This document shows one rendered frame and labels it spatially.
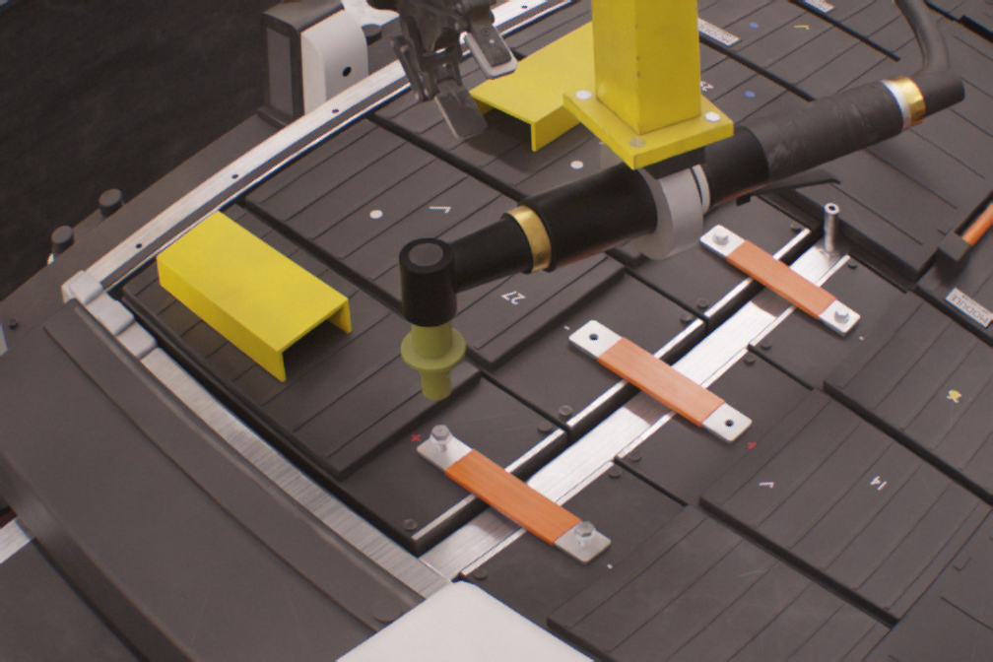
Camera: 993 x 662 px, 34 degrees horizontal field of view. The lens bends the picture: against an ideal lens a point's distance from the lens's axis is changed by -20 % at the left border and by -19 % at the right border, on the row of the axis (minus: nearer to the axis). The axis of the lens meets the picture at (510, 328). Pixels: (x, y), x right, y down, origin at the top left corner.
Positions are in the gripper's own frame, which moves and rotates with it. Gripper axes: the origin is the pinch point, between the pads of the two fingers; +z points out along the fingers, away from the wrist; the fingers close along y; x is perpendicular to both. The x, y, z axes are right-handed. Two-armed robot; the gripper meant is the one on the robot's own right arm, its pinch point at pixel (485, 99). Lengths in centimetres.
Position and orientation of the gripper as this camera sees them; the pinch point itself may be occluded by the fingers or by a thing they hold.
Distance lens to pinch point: 123.7
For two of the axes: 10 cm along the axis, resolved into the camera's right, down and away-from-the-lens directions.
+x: -8.6, 3.6, -3.5
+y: -2.2, 3.5, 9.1
